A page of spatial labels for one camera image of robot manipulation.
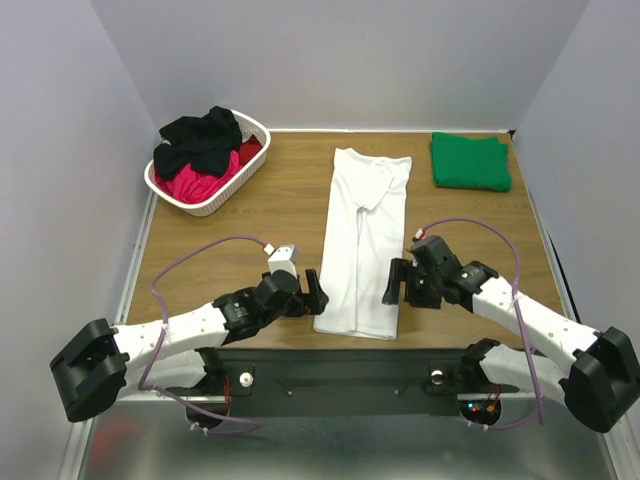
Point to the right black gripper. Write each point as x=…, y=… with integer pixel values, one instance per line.
x=407, y=284

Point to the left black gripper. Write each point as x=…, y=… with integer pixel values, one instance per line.
x=311, y=303

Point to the white t-shirt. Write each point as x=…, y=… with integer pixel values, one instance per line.
x=365, y=230

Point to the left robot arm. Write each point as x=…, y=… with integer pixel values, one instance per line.
x=101, y=362

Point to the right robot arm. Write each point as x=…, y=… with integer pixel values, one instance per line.
x=594, y=374

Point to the folded green t-shirt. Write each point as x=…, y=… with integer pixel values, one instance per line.
x=464, y=163

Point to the white plastic basket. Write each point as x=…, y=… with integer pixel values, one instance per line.
x=253, y=132

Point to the dark red t-shirt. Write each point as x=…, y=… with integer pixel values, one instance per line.
x=249, y=149

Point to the pink t-shirt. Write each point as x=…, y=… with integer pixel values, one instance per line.
x=191, y=187

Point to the black t-shirt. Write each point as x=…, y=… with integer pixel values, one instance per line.
x=203, y=143

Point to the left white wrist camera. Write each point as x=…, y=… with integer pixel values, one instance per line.
x=282, y=258

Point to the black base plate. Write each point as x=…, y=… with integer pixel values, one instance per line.
x=338, y=382

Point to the aluminium frame rail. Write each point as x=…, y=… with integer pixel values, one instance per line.
x=80, y=437

